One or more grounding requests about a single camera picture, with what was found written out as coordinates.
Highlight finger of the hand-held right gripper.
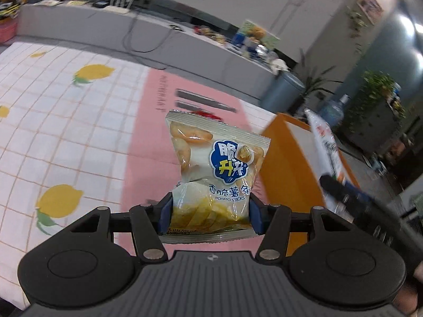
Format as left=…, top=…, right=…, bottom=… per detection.
left=318, top=174, right=375, bottom=217

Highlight pile of wrapped snacks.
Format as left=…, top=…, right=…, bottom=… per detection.
left=193, top=26, right=228, bottom=43

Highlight black cable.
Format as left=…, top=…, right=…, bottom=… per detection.
left=145, top=23, right=186, bottom=53
left=123, top=12, right=156, bottom=53

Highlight blue water jug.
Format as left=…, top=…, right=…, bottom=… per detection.
left=317, top=94, right=351, bottom=133

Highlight picture frame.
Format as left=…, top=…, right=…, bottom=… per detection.
left=356, top=0, right=384, bottom=25

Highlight orange box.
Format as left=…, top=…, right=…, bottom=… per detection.
left=258, top=112, right=361, bottom=248

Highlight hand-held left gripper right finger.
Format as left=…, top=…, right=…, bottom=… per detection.
left=249, top=195, right=346, bottom=261

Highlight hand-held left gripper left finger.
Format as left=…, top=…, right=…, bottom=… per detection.
left=71, top=194, right=174, bottom=261

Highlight spiky potted plant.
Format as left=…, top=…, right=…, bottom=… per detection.
left=294, top=48, right=344, bottom=106

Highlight white router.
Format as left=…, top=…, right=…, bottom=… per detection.
left=107, top=0, right=137, bottom=15

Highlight white potato stick packet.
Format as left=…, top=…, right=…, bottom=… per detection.
left=162, top=109, right=272, bottom=245

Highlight grey blue bin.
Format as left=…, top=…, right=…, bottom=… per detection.
left=261, top=71, right=306, bottom=113

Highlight pink basket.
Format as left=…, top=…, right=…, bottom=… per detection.
left=0, top=18, right=18, bottom=43

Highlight lemon print tablecloth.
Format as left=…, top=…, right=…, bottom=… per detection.
left=0, top=41, right=156, bottom=304

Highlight hanging green plant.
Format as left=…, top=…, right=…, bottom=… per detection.
left=346, top=7, right=366, bottom=53

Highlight white red snack packet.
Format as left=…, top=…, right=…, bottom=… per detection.
left=304, top=108, right=349, bottom=185

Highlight small white object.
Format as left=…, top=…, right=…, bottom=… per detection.
left=269, top=59, right=289, bottom=73

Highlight grey television cabinet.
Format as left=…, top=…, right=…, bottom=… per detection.
left=16, top=3, right=281, bottom=103

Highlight large leafy plant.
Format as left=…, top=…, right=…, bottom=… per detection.
left=347, top=69, right=407, bottom=129

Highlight yellow striped packets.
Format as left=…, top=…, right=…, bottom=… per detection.
left=0, top=3, right=21, bottom=18

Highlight dark grey cabinet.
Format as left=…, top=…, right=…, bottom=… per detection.
left=344, top=99, right=407, bottom=159

